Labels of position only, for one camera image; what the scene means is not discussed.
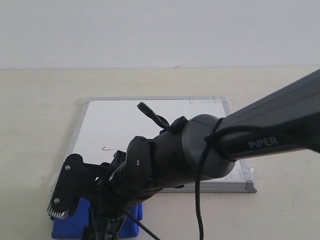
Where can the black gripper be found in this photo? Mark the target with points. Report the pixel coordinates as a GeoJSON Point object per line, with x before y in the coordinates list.
{"type": "Point", "coordinates": [133, 177]}

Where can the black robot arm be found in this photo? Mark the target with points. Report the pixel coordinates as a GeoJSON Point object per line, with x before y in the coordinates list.
{"type": "Point", "coordinates": [201, 148]}

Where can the clear tape front left corner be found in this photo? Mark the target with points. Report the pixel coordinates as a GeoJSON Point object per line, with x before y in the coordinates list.
{"type": "Point", "coordinates": [49, 180]}

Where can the clear tape front right corner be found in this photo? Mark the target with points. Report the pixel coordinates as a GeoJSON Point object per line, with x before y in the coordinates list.
{"type": "Point", "coordinates": [247, 173]}

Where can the clear tape back right corner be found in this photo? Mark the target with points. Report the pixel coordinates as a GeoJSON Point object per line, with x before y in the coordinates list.
{"type": "Point", "coordinates": [208, 99]}

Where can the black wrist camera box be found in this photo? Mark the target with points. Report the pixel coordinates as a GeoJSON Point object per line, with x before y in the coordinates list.
{"type": "Point", "coordinates": [64, 199]}

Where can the white board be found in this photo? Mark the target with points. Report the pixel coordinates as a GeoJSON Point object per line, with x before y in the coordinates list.
{"type": "Point", "coordinates": [108, 124]}

